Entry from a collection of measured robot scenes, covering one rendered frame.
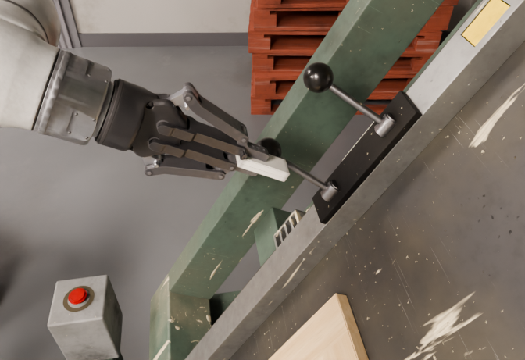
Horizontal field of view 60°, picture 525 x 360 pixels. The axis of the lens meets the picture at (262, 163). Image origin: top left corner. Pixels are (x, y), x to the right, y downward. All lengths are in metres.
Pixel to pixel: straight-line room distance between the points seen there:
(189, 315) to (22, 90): 0.76
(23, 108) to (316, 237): 0.40
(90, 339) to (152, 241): 1.32
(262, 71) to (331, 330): 2.60
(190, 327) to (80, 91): 0.74
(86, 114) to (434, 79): 0.39
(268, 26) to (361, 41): 2.19
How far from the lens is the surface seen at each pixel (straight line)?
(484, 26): 0.57
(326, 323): 0.65
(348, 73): 0.79
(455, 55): 0.57
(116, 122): 0.49
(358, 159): 0.61
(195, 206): 2.58
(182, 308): 1.13
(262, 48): 3.00
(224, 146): 0.54
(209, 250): 1.02
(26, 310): 2.40
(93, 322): 1.12
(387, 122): 0.58
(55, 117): 0.49
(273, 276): 0.73
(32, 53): 0.49
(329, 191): 0.63
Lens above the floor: 1.84
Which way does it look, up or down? 41 degrees down
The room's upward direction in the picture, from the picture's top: straight up
